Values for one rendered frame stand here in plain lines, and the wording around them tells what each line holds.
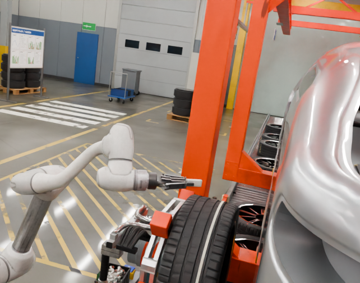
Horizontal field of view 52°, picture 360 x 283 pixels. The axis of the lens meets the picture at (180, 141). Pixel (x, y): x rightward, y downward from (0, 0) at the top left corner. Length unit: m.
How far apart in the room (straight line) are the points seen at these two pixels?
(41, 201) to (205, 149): 0.94
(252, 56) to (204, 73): 1.94
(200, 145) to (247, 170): 2.04
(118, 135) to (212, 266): 0.65
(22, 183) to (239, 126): 2.66
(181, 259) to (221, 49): 1.13
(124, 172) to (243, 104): 2.63
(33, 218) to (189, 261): 0.99
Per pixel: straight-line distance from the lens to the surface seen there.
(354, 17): 10.71
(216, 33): 2.09
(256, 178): 4.15
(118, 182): 1.55
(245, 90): 4.01
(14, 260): 2.34
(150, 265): 1.59
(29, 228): 2.23
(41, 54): 11.45
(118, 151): 1.57
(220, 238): 1.54
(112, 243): 1.69
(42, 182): 1.85
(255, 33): 4.01
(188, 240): 1.54
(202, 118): 2.12
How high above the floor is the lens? 1.81
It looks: 13 degrees down
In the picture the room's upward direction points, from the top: 8 degrees clockwise
